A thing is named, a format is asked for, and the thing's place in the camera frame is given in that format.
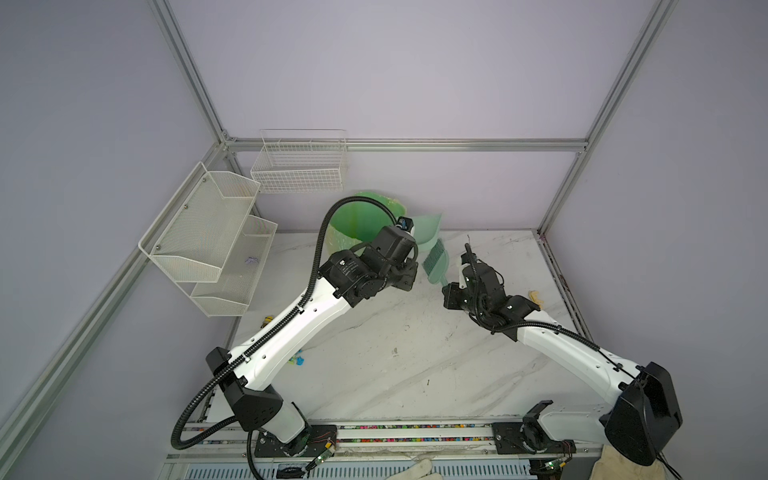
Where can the yellow toy duck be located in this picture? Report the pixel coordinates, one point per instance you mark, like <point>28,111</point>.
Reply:
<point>534,297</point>

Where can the white glove centre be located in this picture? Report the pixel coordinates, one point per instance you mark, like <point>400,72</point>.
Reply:
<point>422,470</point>

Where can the green hand brush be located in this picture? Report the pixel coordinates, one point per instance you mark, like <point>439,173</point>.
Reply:
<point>436,264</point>

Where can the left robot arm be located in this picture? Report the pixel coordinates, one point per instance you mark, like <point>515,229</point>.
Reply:
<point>345,279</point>

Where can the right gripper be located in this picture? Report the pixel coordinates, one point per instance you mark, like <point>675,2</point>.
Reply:
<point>448,293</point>

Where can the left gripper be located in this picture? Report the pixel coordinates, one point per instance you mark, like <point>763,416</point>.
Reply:
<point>406,282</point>

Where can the white mesh shelf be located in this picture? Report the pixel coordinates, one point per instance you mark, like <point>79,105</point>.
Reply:
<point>192,238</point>
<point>232,294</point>

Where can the white glove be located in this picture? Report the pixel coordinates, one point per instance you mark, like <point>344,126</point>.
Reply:
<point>613,466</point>
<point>422,470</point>

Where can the white mesh upper shelf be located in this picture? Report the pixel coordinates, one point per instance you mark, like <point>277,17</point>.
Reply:
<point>192,238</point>

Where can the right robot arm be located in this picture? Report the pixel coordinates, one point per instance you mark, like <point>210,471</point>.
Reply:
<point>639,412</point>

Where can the white wire basket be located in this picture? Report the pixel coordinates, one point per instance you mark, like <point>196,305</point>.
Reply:
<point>301,161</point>

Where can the white mesh lower shelf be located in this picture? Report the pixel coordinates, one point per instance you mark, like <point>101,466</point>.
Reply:
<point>232,294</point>

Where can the yellow-green bin liner bag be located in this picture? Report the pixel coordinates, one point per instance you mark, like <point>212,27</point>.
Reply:
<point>354,223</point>

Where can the white glove right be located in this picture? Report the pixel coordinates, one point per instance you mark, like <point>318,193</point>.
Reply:
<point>613,466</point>

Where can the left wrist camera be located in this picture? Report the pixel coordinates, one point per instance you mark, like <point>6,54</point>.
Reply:
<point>405,224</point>

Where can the green plastic dustpan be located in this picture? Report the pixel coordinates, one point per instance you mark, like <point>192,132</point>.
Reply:
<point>426,231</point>

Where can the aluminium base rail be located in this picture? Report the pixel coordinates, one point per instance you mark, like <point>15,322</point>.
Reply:
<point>472,449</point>

